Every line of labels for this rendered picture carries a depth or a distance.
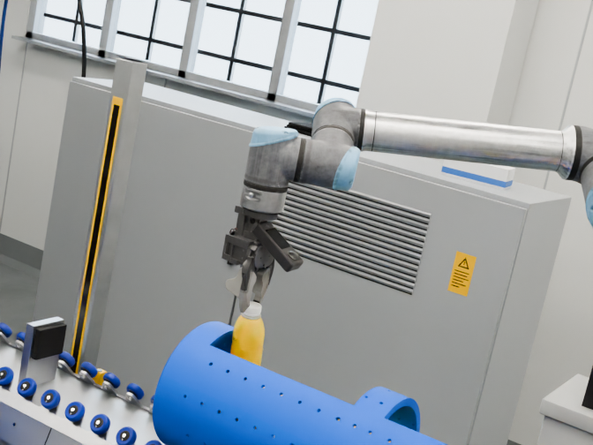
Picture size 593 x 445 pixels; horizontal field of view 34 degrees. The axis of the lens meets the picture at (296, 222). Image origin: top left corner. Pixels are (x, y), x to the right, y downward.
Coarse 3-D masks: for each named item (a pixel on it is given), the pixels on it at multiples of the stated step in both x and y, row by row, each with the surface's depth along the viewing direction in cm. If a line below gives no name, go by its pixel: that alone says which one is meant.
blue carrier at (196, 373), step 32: (192, 352) 199; (224, 352) 198; (160, 384) 198; (192, 384) 195; (224, 384) 193; (256, 384) 191; (288, 384) 189; (160, 416) 199; (192, 416) 194; (224, 416) 191; (256, 416) 188; (288, 416) 185; (320, 416) 183; (352, 416) 182; (384, 416) 181; (416, 416) 195
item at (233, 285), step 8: (240, 272) 199; (232, 280) 200; (240, 280) 199; (232, 288) 200; (248, 288) 198; (240, 296) 199; (248, 296) 199; (240, 304) 199; (248, 304) 200; (240, 312) 201
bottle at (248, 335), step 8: (240, 320) 202; (248, 320) 201; (256, 320) 202; (240, 328) 201; (248, 328) 201; (256, 328) 201; (264, 328) 203; (232, 336) 204; (240, 336) 201; (248, 336) 201; (256, 336) 201; (264, 336) 204; (232, 344) 204; (240, 344) 202; (248, 344) 201; (256, 344) 202; (232, 352) 204; (240, 352) 202; (248, 352) 202; (256, 352) 203; (248, 360) 202; (256, 360) 203
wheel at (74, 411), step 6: (72, 402) 217; (78, 402) 216; (66, 408) 216; (72, 408) 216; (78, 408) 216; (84, 408) 216; (66, 414) 215; (72, 414) 215; (78, 414) 215; (84, 414) 216; (72, 420) 215; (78, 420) 215
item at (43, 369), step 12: (36, 324) 230; (48, 324) 232; (60, 324) 235; (36, 336) 229; (48, 336) 231; (60, 336) 235; (24, 348) 230; (36, 348) 229; (48, 348) 232; (60, 348) 236; (24, 360) 231; (36, 360) 232; (48, 360) 236; (24, 372) 231; (36, 372) 233; (48, 372) 237
